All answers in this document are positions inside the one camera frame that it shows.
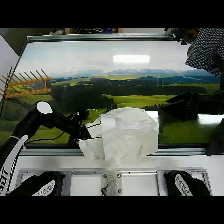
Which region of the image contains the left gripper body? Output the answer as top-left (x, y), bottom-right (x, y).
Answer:
top-left (67, 119), bottom-right (95, 146)

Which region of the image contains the black white dotted garment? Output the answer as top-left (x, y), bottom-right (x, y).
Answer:
top-left (184, 28), bottom-right (224, 78)

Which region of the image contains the black cable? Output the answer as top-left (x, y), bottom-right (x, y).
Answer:
top-left (100, 185), bottom-right (110, 197)

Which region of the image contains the silver frame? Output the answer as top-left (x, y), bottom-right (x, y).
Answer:
top-left (0, 32), bottom-right (224, 197)

